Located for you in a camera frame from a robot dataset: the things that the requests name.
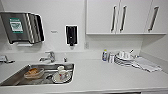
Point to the steel paper towel dispenser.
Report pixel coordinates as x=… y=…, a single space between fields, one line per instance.
x=20 y=28

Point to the white printed mug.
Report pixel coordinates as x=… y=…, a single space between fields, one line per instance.
x=61 y=72

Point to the stack of white plates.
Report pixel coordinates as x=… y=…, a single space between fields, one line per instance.
x=124 y=60

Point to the bowl with orange leftovers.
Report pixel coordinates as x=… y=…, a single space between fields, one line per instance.
x=34 y=73

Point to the stainless steel sink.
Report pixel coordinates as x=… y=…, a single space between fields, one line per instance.
x=13 y=78

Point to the small blue-label bottle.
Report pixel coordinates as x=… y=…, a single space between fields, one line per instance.
x=104 y=56

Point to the white wall outlet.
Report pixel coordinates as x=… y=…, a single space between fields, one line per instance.
x=86 y=45

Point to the small chrome sink knob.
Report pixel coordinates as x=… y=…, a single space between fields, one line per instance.
x=65 y=59

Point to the grey countertop drying rack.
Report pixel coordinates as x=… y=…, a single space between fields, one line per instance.
x=5 y=60

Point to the black wall soap dispenser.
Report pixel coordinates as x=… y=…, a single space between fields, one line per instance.
x=71 y=35

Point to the white three-door wall cabinet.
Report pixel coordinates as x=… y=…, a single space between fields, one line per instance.
x=133 y=16

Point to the chrome sink faucet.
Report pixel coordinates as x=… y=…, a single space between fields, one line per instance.
x=49 y=57

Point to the white folded cloth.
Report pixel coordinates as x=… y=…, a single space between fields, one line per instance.
x=146 y=65

